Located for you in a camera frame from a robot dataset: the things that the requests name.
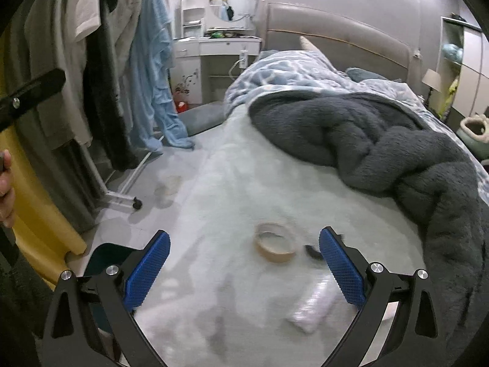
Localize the black curved piece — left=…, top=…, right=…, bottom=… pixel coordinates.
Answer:
left=304, top=230, right=344, bottom=263

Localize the clear plastic wrapper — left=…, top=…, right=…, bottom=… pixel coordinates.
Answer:
left=286, top=273, right=343, bottom=335

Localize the cardboard tape ring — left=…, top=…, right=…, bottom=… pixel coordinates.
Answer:
left=254, top=221, right=299, bottom=264

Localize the person left hand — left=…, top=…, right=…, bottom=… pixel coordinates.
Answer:
left=0, top=149, right=16, bottom=229

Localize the white clothes rack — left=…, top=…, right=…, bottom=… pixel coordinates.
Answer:
left=80, top=145, right=160, bottom=211

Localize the hanging black garment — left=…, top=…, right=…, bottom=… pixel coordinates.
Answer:
left=83, top=0, right=138, bottom=172

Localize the bed with grey-green sheet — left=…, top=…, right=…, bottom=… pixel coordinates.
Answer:
left=136, top=106, right=424, bottom=366

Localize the hanging white t-shirt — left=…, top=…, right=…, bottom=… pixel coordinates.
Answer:
left=66, top=0, right=101, bottom=42

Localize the dark grey fluffy blanket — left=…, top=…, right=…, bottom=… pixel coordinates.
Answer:
left=249, top=93, right=488, bottom=366

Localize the light blue hanging towel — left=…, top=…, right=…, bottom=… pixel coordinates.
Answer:
left=128, top=0, right=194, bottom=154

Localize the grey floor cushion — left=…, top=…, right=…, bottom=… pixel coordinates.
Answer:
left=179, top=101, right=226, bottom=136

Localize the green white plush pet bed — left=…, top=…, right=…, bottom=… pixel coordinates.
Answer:
left=456, top=114, right=489, bottom=161

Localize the white vanity desk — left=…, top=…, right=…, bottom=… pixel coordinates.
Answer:
left=170, top=0, right=262, bottom=112

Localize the teal pillow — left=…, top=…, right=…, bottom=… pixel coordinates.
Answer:
left=345, top=67, right=388, bottom=83

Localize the bedside table lamp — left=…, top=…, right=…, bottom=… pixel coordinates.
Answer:
left=422, top=69, right=442, bottom=105

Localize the blue patterned duvet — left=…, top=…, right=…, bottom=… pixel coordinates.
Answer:
left=224, top=50, right=488, bottom=201

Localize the white power strip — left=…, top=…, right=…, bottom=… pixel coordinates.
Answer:
left=239, top=50, right=249, bottom=70

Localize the grey padded headboard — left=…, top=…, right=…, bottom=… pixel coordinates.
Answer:
left=259, top=2, right=421, bottom=89

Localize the white pillow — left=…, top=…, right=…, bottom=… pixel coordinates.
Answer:
left=299, top=36, right=322, bottom=53

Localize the white wardrobe cabinet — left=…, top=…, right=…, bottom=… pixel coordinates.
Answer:
left=433, top=17, right=488, bottom=128

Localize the blue plush on shelf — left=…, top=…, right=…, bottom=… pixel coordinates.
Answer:
left=442, top=43, right=463, bottom=65

